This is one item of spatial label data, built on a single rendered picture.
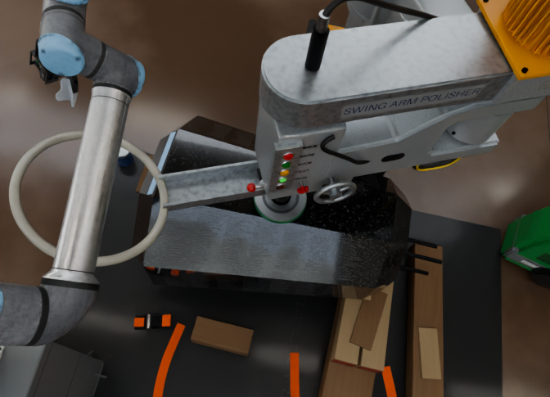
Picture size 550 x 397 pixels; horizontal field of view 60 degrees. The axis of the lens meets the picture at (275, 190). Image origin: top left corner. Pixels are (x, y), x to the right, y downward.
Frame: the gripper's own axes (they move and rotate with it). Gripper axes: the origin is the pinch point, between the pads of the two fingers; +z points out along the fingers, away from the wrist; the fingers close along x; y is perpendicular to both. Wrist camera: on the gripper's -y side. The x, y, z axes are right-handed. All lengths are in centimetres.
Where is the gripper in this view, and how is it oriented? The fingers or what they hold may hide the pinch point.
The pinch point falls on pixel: (59, 86)
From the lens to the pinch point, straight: 150.8
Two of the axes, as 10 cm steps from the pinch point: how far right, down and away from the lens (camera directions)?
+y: -6.3, 4.5, -6.3
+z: -4.5, 4.5, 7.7
